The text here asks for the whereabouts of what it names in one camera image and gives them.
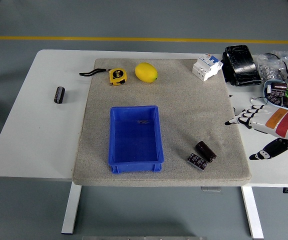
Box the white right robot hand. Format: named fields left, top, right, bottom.
left=224, top=104, right=288, bottom=161

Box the blue plastic box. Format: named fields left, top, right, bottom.
left=108, top=105, right=165, bottom=174

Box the black cylindrical battery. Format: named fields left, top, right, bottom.
left=53, top=86, right=66, bottom=104

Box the clear bag of metal nuts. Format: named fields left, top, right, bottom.
left=256, top=53, right=288, bottom=83

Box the black wrapped case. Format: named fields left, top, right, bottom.
left=220, top=44, right=263, bottom=87

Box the white circuit breaker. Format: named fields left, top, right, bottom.
left=192, top=53, right=224, bottom=82

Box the grey-brown mat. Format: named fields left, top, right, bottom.
left=72, top=58, right=252, bottom=188

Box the white table leg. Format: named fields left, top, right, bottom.
left=241, top=186, right=265, bottom=240
left=60, top=185, right=82, bottom=235

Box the yellow lemon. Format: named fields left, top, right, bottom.
left=134, top=62, right=159, bottom=83

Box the yellow tape measure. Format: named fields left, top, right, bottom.
left=79, top=67, right=129, bottom=87

